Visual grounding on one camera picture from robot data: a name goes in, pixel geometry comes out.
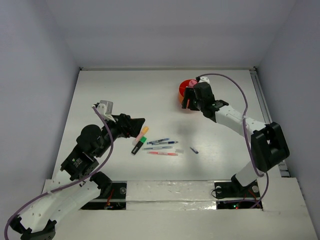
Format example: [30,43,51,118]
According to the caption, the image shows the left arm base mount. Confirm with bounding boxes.
[81,171,127,211]

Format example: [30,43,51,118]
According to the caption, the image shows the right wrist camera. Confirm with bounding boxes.
[195,76,210,84]

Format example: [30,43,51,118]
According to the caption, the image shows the small blue pen cap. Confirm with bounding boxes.
[190,147,199,154]

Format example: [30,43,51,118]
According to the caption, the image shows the dark blue ballpoint pen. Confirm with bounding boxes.
[152,141,179,145]

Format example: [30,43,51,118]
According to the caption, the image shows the small clear eraser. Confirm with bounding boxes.
[175,149,184,154]

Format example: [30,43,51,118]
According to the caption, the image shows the green capped black highlighter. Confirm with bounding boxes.
[131,136,147,156]

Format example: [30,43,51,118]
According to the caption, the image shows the orange round desk organizer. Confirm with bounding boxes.
[178,79,194,105]

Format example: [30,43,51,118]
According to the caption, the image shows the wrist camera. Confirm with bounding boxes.
[195,76,210,84]
[92,100,114,121]

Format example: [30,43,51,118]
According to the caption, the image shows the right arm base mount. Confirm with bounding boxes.
[211,176,263,210]

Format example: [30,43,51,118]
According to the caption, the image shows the light blue clear pen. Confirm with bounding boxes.
[142,146,173,151]

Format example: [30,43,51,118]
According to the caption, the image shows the pink capped clear tube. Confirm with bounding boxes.
[188,79,198,88]

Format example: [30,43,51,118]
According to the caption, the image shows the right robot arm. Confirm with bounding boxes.
[181,82,290,196]

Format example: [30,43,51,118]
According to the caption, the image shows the red clear pen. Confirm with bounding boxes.
[147,151,179,157]

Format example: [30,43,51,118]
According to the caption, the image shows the blue gel pen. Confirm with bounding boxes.
[146,138,170,145]

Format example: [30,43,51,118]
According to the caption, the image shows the orange capped black highlighter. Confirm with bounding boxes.
[183,97,189,109]

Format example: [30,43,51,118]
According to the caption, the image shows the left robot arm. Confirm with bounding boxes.
[4,113,146,240]

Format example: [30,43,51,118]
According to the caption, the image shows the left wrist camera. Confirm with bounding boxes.
[92,100,114,121]

